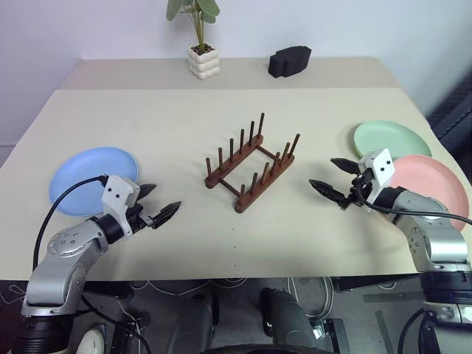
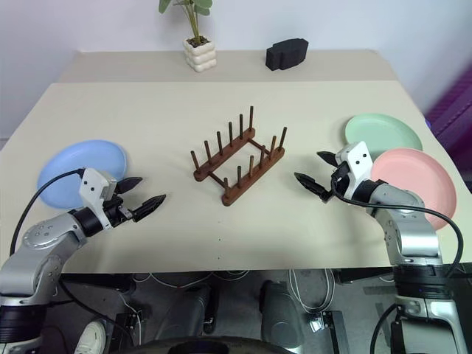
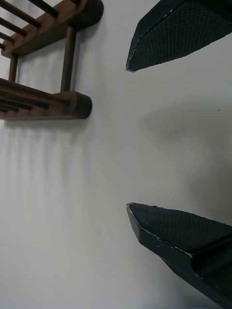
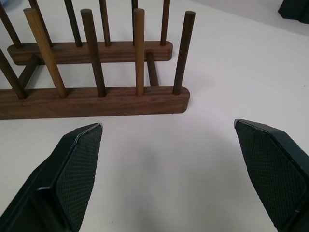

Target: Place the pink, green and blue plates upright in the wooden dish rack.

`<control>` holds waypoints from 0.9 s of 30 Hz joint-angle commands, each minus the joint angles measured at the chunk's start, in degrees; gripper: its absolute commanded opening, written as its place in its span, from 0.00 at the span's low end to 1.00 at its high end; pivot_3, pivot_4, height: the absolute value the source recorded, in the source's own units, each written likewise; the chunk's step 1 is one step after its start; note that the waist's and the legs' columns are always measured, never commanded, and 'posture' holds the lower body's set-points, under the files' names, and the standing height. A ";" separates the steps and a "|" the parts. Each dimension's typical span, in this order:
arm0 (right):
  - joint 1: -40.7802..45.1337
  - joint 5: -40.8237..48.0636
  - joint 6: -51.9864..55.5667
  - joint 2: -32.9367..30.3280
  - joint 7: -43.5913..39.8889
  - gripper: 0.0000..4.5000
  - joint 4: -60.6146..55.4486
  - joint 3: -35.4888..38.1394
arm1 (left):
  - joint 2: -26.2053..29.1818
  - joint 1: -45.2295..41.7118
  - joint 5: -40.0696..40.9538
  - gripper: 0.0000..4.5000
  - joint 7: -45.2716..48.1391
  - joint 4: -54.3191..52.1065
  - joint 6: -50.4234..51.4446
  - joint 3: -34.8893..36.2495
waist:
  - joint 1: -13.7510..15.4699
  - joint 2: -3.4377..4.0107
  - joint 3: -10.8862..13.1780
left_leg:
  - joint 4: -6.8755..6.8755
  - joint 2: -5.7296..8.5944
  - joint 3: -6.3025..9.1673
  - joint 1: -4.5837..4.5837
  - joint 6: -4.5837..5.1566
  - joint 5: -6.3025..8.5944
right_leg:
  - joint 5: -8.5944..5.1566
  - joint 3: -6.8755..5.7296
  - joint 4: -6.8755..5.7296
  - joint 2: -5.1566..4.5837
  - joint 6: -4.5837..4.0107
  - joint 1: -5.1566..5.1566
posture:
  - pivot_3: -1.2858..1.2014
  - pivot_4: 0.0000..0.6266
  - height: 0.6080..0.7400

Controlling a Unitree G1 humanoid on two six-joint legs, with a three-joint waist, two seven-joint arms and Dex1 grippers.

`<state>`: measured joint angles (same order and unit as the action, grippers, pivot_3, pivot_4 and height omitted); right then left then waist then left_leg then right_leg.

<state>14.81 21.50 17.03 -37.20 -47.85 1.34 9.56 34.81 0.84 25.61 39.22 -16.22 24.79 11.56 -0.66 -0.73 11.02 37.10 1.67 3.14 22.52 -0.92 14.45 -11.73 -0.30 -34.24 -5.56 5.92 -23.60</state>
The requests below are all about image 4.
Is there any black ribbed object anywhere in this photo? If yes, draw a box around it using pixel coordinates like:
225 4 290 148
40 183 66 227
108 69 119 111
277 0 309 25

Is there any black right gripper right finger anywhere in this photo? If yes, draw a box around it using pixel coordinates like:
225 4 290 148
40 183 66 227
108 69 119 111
233 118 309 232

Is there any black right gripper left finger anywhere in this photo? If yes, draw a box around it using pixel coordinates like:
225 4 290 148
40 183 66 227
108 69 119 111
0 122 104 232

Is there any dark wooden dish rack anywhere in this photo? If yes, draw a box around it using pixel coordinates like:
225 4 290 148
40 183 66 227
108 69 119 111
0 0 196 121

